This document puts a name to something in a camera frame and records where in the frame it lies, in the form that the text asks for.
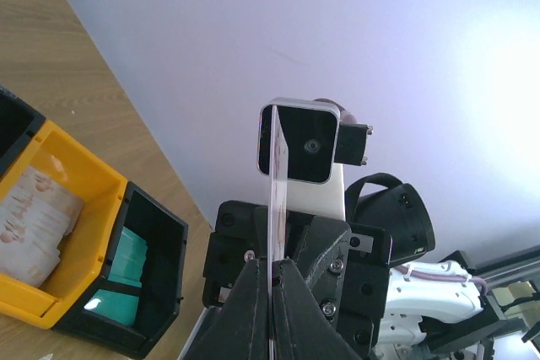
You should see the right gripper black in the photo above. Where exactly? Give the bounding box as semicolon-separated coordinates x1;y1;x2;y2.
202;201;392;356

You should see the black storage bin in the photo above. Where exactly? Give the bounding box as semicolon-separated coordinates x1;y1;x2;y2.
0;86;46;176

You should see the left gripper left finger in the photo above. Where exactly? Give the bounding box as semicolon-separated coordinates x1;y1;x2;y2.
186;260;269;360

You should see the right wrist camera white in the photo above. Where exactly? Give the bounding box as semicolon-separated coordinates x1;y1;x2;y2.
257;98;373;220

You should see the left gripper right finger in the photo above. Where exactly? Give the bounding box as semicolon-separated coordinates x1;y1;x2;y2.
272;259;359;360

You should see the teal item in bin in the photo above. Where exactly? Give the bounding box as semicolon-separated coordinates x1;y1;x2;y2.
84;227;148;326

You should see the yellow storage bin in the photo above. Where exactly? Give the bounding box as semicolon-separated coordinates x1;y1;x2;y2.
1;121;127;329

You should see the card in yellow bin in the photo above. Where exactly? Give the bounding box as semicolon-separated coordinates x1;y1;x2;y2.
1;166;84;287

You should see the black bin with teal item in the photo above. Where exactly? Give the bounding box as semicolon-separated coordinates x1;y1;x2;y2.
53;182;188;359

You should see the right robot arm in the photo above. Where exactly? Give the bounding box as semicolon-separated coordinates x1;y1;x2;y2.
188;173;509;359

